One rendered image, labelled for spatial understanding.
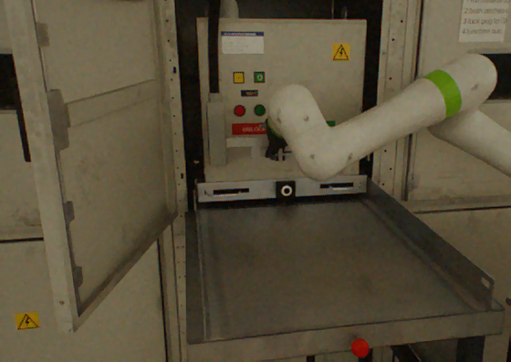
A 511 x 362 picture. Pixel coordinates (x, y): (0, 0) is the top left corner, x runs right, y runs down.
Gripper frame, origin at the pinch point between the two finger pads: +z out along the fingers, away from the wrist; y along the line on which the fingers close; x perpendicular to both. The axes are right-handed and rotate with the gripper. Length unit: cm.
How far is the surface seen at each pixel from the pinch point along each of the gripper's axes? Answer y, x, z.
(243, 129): -8.5, -7.4, 3.3
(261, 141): -3.8, -2.5, 1.5
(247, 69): -23.4, -5.6, -5.2
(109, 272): 33, -42, -22
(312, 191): 9.7, 14.0, 12.5
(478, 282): 43, 33, -45
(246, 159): -0.5, -6.5, 8.1
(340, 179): 6.8, 23.3, 10.8
